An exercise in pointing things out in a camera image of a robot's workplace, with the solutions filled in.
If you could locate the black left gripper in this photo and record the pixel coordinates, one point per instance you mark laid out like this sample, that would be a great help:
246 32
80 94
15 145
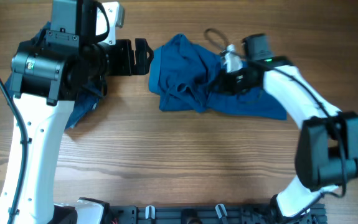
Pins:
126 66

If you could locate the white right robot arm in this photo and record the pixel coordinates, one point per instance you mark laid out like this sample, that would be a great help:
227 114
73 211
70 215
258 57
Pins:
327 154

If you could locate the blue polo shirt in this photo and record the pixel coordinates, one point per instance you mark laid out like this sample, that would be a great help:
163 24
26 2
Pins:
180 73

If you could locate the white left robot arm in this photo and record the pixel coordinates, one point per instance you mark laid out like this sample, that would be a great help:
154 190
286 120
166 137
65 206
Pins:
46 80

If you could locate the navy blue folded shirt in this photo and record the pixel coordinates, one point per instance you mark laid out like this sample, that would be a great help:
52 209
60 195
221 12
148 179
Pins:
87 101

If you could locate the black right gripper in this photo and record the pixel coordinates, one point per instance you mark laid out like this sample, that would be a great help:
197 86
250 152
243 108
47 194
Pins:
225 86

